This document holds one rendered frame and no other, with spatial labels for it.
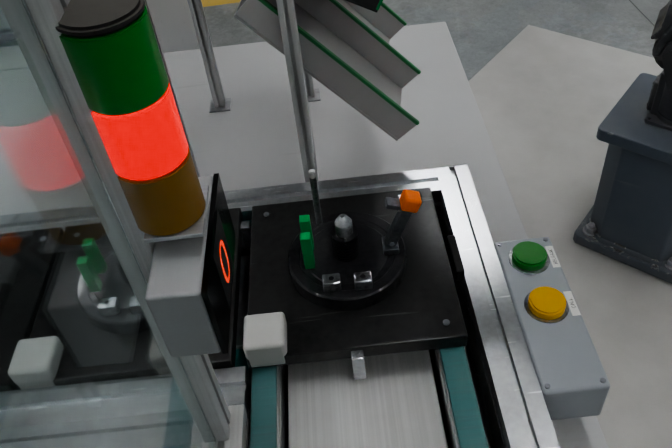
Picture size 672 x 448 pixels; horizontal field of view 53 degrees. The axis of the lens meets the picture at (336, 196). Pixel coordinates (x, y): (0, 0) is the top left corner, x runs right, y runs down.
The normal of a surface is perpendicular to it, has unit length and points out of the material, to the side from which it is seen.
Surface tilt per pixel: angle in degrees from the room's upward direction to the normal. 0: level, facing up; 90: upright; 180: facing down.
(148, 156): 90
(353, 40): 90
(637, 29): 0
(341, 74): 90
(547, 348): 0
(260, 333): 0
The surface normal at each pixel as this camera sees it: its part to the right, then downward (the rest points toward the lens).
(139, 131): 0.35, 0.61
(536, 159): -0.09, -0.73
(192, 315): 0.07, 0.68
